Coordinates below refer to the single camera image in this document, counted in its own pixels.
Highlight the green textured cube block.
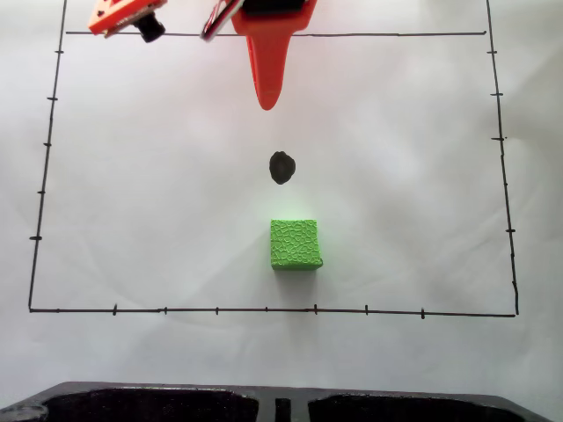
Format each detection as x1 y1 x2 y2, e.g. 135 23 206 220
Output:
268 217 325 272

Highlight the black drawn dot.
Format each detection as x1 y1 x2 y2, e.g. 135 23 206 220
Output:
268 150 297 186

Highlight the orange camera mount black lens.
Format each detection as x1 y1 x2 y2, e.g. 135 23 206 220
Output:
87 0 168 44

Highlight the white sheet with drawn frame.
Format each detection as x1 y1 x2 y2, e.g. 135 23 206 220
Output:
0 0 563 399

